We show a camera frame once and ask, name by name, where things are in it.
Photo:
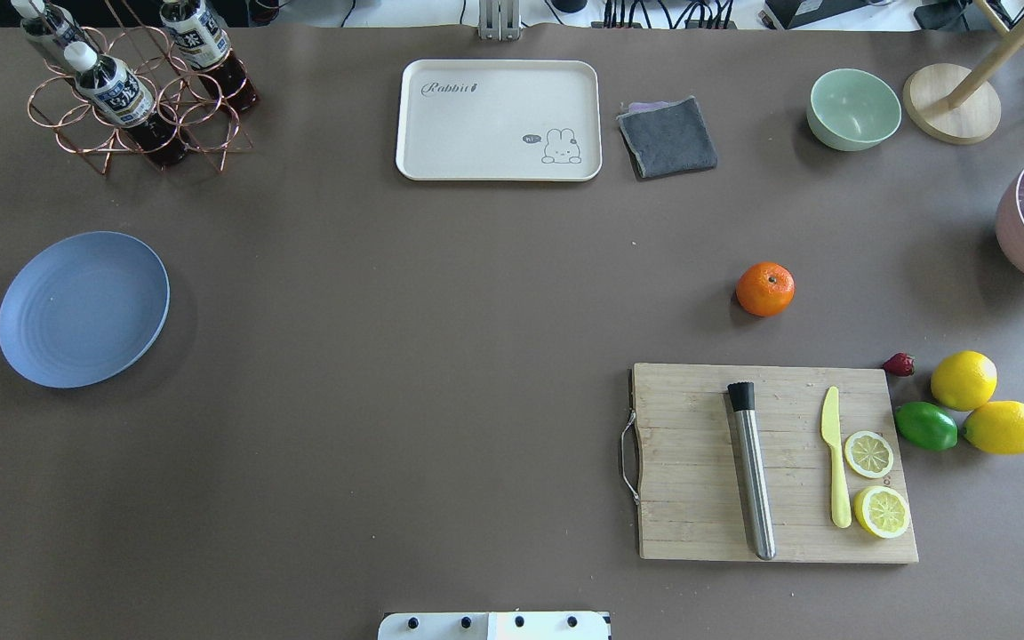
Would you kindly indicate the lower whole lemon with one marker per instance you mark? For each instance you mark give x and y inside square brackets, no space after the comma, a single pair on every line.
[997,428]

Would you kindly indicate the lemon slice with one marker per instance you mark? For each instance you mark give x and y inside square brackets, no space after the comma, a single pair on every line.
[882,512]
[869,454]

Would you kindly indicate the wooden cutting board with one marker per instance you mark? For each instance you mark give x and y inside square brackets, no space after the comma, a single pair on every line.
[691,495]

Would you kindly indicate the lower lemon slice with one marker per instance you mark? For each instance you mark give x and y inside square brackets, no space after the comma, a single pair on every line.
[882,512]

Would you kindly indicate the yellow plastic knife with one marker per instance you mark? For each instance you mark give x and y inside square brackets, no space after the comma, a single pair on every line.
[830,430]

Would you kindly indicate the blue round plate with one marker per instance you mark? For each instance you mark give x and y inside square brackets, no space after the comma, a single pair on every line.
[84,309]

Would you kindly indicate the steel muddler black tip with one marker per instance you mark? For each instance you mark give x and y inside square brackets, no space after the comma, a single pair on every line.
[752,469]

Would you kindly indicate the tea bottle front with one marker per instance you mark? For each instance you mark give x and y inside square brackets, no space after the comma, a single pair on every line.
[123,100]

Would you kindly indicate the tea bottle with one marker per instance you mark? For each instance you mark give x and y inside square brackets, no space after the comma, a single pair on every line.
[196,32]
[50,29]
[123,100]

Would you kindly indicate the copper wire bottle rack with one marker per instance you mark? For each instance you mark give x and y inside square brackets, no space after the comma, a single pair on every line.
[157,92]

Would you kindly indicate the wooden cup stand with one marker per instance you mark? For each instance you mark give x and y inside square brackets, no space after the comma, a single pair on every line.
[959,105]

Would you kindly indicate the tea bottle back left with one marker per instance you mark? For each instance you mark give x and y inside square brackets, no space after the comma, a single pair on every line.
[50,29]

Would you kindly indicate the upper whole lemon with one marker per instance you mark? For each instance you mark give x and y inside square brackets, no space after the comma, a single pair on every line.
[964,381]

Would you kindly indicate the orange mandarin fruit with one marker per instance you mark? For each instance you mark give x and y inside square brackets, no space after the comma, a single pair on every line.
[765,289]

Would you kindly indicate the mint green bowl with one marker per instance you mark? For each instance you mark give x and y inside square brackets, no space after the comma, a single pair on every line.
[850,110]

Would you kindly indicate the cream rabbit tray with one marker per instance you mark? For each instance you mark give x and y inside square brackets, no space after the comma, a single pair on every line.
[488,120]

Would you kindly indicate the green lime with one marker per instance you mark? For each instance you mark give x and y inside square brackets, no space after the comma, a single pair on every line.
[926,425]

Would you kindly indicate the small red strawberry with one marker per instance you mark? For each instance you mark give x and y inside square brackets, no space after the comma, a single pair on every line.
[900,365]

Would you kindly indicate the upper lemon slice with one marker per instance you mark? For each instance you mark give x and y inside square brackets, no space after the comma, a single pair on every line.
[869,454]

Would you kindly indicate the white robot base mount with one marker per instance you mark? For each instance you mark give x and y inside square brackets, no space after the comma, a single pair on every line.
[496,625]

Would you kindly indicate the grey folded cloth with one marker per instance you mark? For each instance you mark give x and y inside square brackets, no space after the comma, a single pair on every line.
[667,138]

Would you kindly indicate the whole lemon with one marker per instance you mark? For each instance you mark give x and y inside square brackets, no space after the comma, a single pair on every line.
[964,381]
[997,428]

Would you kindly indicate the tea bottle back right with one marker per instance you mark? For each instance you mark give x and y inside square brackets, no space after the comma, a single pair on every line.
[196,32]

